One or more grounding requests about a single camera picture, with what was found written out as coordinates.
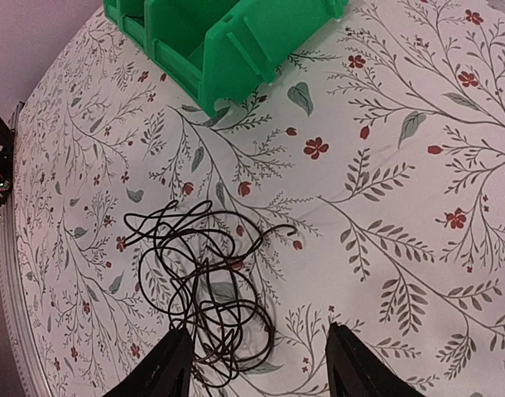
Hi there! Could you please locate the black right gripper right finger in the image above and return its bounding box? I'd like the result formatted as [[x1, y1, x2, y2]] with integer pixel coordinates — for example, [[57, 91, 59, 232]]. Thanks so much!
[[325, 323, 422, 397]]

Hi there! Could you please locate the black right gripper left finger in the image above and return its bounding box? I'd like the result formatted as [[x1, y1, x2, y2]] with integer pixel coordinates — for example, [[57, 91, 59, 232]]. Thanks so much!
[[104, 328, 194, 397]]

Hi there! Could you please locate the black cable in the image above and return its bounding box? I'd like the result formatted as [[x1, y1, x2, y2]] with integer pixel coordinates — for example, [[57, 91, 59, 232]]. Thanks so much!
[[123, 199, 300, 390]]

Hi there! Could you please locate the floral patterned table mat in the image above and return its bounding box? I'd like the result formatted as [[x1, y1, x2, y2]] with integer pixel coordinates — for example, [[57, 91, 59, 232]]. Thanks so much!
[[14, 1, 505, 396]]

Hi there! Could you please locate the green three-compartment plastic bin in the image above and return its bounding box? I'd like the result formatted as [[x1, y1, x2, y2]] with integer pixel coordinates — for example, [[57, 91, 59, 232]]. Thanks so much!
[[103, 0, 347, 117]]

